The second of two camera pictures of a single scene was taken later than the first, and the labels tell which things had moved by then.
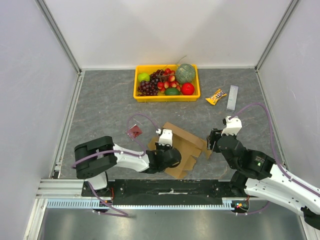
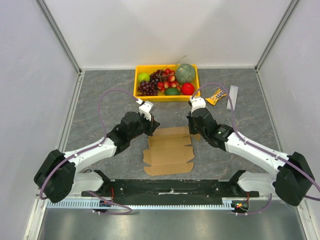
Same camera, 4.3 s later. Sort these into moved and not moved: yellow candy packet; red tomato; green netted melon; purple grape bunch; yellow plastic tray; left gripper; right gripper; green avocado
Moved: left gripper; right gripper
Not moved: yellow candy packet; green avocado; red tomato; yellow plastic tray; purple grape bunch; green netted melon
